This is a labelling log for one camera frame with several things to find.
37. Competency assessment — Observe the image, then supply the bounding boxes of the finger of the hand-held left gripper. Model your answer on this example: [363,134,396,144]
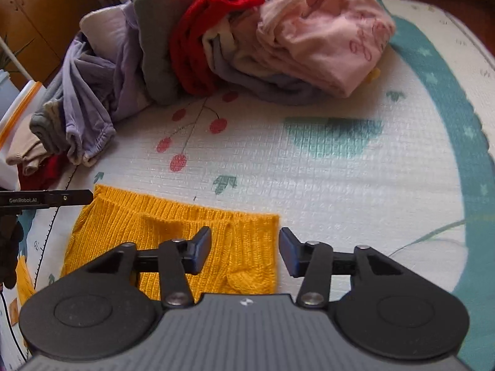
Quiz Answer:
[0,189,94,213]

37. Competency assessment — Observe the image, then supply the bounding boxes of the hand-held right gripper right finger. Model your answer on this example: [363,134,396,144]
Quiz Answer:
[279,227,403,309]

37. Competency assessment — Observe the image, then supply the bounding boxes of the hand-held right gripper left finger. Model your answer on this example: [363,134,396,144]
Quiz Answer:
[83,226,212,307]

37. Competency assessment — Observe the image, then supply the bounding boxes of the yellow knit sweater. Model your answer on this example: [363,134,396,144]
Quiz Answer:
[15,184,280,306]

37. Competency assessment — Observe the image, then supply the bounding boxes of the person's left hand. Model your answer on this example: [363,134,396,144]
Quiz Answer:
[0,215,24,289]

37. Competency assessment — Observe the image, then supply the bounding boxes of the red knit sweater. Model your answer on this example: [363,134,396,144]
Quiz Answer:
[17,154,70,191]

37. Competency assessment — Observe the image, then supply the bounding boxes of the beige folded garment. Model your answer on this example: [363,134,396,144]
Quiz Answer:
[6,114,53,176]

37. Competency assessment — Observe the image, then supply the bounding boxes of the grey lavender pants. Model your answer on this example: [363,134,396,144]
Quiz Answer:
[30,31,117,168]

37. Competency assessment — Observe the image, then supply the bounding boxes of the printed foam play mat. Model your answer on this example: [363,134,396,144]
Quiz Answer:
[0,0,495,371]

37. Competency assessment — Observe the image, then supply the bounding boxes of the white orange storage box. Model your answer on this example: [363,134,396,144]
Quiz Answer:
[0,80,43,186]

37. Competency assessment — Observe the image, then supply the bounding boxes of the white plastic bin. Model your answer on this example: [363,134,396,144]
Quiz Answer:
[0,69,20,114]

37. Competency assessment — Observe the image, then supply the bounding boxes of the lavender top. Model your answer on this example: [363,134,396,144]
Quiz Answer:
[110,0,155,122]

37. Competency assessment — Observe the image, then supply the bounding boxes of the white metal rack pole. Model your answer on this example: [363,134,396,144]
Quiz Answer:
[0,42,38,83]

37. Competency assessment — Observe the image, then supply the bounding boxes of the green leafy plant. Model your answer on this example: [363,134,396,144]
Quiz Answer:
[0,35,35,74]

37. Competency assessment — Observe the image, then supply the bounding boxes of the pale grey blue garment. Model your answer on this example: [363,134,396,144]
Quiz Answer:
[211,39,325,106]

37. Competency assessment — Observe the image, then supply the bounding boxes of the grey green garment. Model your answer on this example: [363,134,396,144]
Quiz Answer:
[133,0,209,105]

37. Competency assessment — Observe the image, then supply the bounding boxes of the white folded garment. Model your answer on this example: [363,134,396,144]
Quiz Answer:
[79,8,126,43]

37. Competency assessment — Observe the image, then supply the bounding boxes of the wooden cabinet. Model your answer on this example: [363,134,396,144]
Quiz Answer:
[0,0,97,86]

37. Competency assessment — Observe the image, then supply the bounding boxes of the cream garment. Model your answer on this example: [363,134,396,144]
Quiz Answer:
[202,6,279,82]

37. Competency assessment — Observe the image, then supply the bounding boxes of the red garment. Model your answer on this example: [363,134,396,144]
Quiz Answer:
[169,0,273,96]

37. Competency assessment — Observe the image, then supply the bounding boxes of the pink printed garment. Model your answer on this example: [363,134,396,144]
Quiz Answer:
[256,0,396,98]

